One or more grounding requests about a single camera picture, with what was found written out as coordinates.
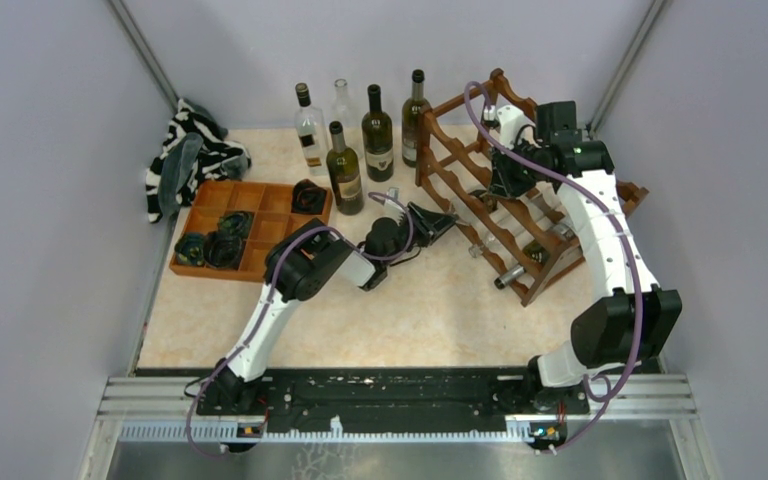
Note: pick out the dark wine bottle black cap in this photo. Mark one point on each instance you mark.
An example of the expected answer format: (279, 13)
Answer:
(377, 137)

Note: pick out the slim clear glass bottle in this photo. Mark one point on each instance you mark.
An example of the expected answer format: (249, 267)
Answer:
(490, 242)

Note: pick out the black rolled sock top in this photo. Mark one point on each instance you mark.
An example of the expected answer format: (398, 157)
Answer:
(308, 198)

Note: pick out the green wine bottle silver neck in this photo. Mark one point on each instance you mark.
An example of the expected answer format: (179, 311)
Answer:
(344, 172)

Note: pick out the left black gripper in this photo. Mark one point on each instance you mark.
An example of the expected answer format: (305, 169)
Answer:
(430, 225)

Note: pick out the grey blue cloth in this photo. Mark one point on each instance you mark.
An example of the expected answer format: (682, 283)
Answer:
(175, 172)

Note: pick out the dark rolled sock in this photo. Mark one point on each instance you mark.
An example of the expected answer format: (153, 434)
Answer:
(222, 250)
(236, 224)

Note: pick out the zebra striped cloth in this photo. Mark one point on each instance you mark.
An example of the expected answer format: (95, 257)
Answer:
(219, 159)

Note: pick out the dark rolled sock middle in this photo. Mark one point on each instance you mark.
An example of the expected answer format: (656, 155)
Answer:
(236, 224)

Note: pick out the clear square spirit bottle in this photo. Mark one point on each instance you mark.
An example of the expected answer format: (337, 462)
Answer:
(310, 129)

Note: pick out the olive wine bottle grey cap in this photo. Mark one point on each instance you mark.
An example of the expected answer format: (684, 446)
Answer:
(535, 251)

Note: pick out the grey cable comb strip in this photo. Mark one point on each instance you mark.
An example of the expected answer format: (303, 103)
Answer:
(231, 432)

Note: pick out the teal rolled sock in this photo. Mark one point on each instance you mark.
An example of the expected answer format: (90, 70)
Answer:
(189, 250)

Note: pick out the dark rolled sock front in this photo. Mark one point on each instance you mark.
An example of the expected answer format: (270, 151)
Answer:
(222, 250)

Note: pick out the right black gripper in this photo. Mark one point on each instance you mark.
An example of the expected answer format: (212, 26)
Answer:
(500, 183)

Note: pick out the brown wooden wine rack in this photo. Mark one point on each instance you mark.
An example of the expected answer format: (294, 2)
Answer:
(520, 197)

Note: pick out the dark green wine bottle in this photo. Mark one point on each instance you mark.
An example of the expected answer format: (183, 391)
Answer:
(411, 112)

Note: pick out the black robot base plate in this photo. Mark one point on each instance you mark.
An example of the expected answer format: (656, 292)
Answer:
(391, 400)

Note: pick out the orange wooden compartment tray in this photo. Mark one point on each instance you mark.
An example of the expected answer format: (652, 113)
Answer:
(273, 221)

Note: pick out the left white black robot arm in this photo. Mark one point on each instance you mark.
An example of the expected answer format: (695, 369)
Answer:
(297, 269)

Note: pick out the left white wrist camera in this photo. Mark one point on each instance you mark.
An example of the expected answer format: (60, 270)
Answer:
(392, 205)

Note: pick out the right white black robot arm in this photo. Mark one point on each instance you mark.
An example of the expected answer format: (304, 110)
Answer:
(632, 316)

